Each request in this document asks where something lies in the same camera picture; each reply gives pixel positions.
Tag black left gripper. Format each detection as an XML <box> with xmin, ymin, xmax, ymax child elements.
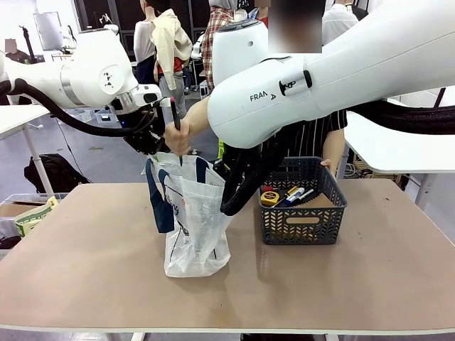
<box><xmin>123</xmin><ymin>119</ymin><xmax>166</xmax><ymax>156</ymax></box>

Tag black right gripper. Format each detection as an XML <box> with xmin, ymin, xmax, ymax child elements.
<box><xmin>222</xmin><ymin>144</ymin><xmax>250</xmax><ymax>172</ymax></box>

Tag black pen pink cap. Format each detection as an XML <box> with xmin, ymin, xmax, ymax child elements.
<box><xmin>169</xmin><ymin>96</ymin><xmax>184</xmax><ymax>167</ymax></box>

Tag translucent white shopping bag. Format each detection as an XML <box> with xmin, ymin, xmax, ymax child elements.
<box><xmin>145</xmin><ymin>151</ymin><xmax>234</xmax><ymax>278</ymax></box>

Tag dark grey plastic basket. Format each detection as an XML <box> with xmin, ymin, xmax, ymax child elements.
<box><xmin>258</xmin><ymin>156</ymin><xmax>348</xmax><ymax>247</ymax></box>

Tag person left forearm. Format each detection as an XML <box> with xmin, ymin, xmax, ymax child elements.
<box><xmin>321</xmin><ymin>128</ymin><xmax>347</xmax><ymax>167</ymax></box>

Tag person right forearm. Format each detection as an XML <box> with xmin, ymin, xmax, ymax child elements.
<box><xmin>184</xmin><ymin>96</ymin><xmax>213</xmax><ymax>139</ymax></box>

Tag person right hand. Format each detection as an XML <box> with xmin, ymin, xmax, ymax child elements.
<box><xmin>164</xmin><ymin>119</ymin><xmax>195</xmax><ymax>157</ymax></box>

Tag person left hand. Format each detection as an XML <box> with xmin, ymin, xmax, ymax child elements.
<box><xmin>320</xmin><ymin>158</ymin><xmax>337</xmax><ymax>177</ymax></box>

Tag yellow black tape measure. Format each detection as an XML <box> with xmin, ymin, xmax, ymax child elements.
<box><xmin>260</xmin><ymin>190</ymin><xmax>282</xmax><ymax>208</ymax></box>

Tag clear plastic storage box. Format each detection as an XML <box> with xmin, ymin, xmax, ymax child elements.
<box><xmin>65</xmin><ymin>107</ymin><xmax>94</xmax><ymax>124</ymax></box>

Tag black backpack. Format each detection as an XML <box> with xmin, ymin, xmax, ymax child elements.
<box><xmin>23</xmin><ymin>153</ymin><xmax>90</xmax><ymax>195</ymax></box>

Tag brown cardboard sheet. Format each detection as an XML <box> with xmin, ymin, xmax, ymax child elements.
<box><xmin>301</xmin><ymin>191</ymin><xmax>337</xmax><ymax>209</ymax></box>

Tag mannequin with white shirt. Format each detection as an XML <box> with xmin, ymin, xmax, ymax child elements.
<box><xmin>133</xmin><ymin>0</ymin><xmax>157</xmax><ymax>86</ymax></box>

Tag mannequin with beige jacket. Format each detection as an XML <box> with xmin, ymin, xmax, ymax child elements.
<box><xmin>149</xmin><ymin>0</ymin><xmax>194</xmax><ymax>118</ymax></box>

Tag white side table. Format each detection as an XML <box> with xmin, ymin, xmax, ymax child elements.
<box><xmin>343</xmin><ymin>87</ymin><xmax>455</xmax><ymax>207</ymax></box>
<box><xmin>0</xmin><ymin>104</ymin><xmax>55</xmax><ymax>195</ymax></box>

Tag mannequin plaid shirt lime trousers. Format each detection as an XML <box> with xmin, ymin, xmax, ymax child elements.
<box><xmin>200</xmin><ymin>0</ymin><xmax>246</xmax><ymax>92</ymax></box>

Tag green printed cardboard box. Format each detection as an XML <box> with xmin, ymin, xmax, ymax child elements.
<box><xmin>14</xmin><ymin>196</ymin><xmax>59</xmax><ymax>238</ymax></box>

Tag mannequin red top blue shirt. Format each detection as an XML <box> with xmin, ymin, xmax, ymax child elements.
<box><xmin>245</xmin><ymin>6</ymin><xmax>269</xmax><ymax>26</ymax></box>

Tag clear plastic bin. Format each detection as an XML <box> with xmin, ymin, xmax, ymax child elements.
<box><xmin>0</xmin><ymin>193</ymin><xmax>69</xmax><ymax>249</ymax></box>

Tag grey whiteboard panel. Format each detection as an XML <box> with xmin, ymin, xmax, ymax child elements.
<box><xmin>33</xmin><ymin>11</ymin><xmax>65</xmax><ymax>52</ymax></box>

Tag background person black shirt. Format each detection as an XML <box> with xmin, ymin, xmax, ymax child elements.
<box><xmin>3</xmin><ymin>38</ymin><xmax>32</xmax><ymax>65</ymax></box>

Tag white garment mannequin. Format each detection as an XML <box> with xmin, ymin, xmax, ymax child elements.
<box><xmin>321</xmin><ymin>2</ymin><xmax>360</xmax><ymax>45</ymax></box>

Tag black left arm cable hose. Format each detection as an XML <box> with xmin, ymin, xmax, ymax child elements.
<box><xmin>0</xmin><ymin>78</ymin><xmax>158</xmax><ymax>138</ymax></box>

